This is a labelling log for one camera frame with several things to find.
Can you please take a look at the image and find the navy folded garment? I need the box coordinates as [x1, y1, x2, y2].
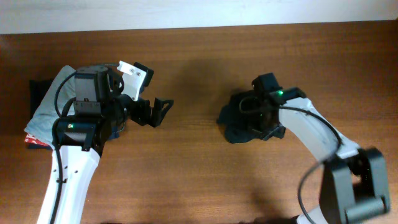
[26, 79, 53, 150]

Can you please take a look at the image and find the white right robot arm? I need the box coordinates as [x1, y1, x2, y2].
[247, 73, 391, 223]

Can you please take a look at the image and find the light blue folded shirt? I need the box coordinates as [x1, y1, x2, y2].
[24, 65, 75, 149]

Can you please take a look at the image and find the red folded garment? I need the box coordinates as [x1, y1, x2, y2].
[24, 133, 48, 147]

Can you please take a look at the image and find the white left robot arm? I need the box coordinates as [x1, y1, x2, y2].
[37, 61, 174, 223]

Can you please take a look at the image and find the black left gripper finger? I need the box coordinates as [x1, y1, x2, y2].
[133, 62, 154, 95]
[150, 98, 174, 128]

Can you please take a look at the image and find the dark teal shirt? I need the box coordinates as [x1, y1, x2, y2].
[216, 90, 286, 144]

